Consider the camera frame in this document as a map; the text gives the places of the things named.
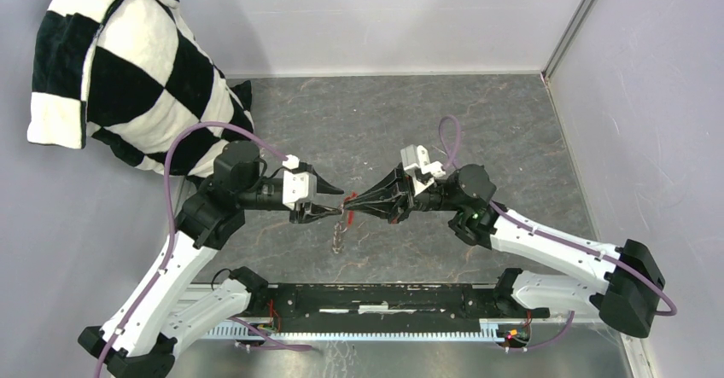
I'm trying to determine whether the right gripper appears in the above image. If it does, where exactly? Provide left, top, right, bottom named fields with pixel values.
left=344, top=162, right=464, bottom=224

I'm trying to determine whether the metal key organizer red handle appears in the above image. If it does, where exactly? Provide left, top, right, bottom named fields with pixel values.
left=331, top=192, right=358, bottom=254

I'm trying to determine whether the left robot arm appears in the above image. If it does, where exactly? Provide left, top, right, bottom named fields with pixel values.
left=79, top=141, right=343, bottom=377

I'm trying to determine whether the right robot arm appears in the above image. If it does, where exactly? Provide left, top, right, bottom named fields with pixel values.
left=344, top=165, right=676, bottom=338

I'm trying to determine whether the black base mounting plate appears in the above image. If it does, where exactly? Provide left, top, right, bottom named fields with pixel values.
left=237, top=283, right=551, bottom=333

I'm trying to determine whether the black white checkered cloth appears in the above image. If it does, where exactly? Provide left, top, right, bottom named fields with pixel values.
left=26, top=0, right=254, bottom=177

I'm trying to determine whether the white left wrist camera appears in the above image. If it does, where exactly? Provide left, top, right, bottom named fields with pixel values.
left=282, top=154, right=312, bottom=209

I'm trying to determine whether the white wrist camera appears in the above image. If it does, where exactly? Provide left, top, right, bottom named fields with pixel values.
left=282, top=154, right=312, bottom=209
left=400, top=145, right=446, bottom=195

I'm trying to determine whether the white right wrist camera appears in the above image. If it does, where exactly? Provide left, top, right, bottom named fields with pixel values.
left=400, top=145, right=446, bottom=195

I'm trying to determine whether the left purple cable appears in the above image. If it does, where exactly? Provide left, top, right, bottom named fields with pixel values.
left=93, top=121, right=318, bottom=378

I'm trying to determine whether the purple cable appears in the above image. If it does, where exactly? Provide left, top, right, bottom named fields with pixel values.
left=93, top=121, right=318, bottom=378
left=438, top=115, right=678, bottom=353

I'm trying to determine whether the aluminium frame rail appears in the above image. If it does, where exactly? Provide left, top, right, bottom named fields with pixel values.
left=110, top=282, right=657, bottom=378

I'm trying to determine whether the white toothed cable duct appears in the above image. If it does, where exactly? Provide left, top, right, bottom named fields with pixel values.
left=201, top=321, right=504, bottom=344

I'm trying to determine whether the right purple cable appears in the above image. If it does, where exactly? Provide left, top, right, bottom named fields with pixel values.
left=438, top=115, right=678, bottom=353

